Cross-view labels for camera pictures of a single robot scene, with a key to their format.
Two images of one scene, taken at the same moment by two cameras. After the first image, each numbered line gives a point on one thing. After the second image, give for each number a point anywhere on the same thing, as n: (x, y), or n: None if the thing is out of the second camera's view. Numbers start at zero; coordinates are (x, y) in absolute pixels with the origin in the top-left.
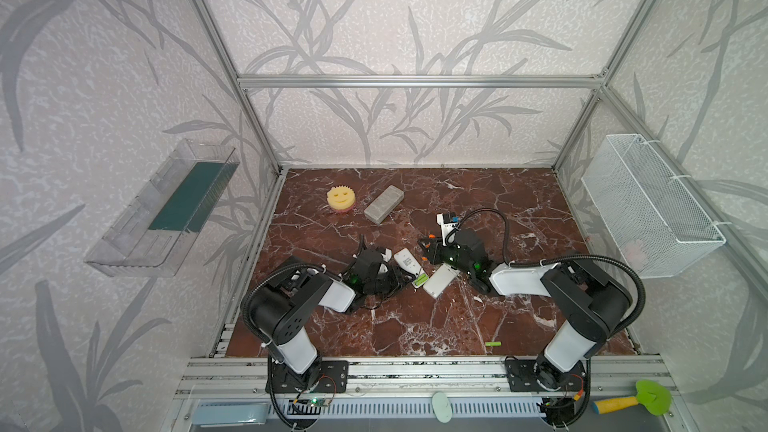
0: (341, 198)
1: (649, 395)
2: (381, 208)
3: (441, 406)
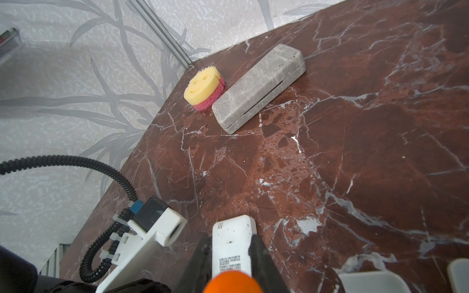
0: (204, 88)
1: None
2: (260, 89)
3: None
